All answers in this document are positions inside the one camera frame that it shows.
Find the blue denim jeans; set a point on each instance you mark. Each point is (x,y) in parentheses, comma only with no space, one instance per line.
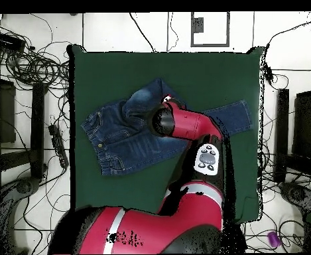
(118,140)

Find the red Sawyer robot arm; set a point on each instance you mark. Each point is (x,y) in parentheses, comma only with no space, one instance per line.
(187,124)

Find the dark green table cloth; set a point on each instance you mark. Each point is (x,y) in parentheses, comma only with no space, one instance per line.
(197,74)

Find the black power adapter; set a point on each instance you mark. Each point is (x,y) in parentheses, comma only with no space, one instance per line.
(268,74)

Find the black power strip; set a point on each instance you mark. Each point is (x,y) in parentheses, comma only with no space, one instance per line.
(58,144)

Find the black box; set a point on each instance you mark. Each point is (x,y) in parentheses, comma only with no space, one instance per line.
(6,41)

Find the purple object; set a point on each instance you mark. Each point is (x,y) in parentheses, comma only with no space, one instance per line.
(274,239)

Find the grey rectangular floor frame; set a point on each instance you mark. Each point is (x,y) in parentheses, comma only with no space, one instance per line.
(198,25)

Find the black table frame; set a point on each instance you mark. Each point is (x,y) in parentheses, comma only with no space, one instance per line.
(37,119)
(282,119)

